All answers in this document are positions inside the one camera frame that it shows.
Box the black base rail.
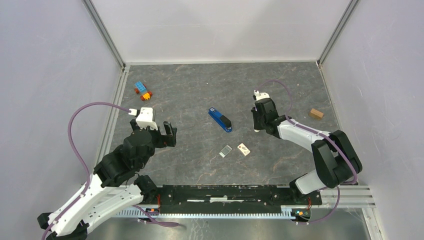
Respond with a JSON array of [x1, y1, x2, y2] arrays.
[[125, 174, 323, 215]]

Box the colourful toy brick car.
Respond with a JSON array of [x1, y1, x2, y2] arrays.
[[134, 81, 153, 101]]

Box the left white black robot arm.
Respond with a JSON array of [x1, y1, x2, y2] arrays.
[[37, 120, 177, 240]]

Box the blue stapler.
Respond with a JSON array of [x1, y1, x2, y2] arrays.
[[208, 107, 233, 133]]

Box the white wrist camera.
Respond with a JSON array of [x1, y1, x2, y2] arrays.
[[253, 90, 270, 102], [128, 107, 159, 131]]

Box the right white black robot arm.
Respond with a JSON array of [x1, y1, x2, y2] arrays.
[[251, 97, 363, 204]]

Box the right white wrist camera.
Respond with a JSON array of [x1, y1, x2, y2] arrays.
[[253, 90, 270, 102]]

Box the small wooden block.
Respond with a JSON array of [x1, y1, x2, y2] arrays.
[[308, 108, 324, 120]]

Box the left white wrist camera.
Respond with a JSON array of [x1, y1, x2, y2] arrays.
[[128, 107, 159, 131]]

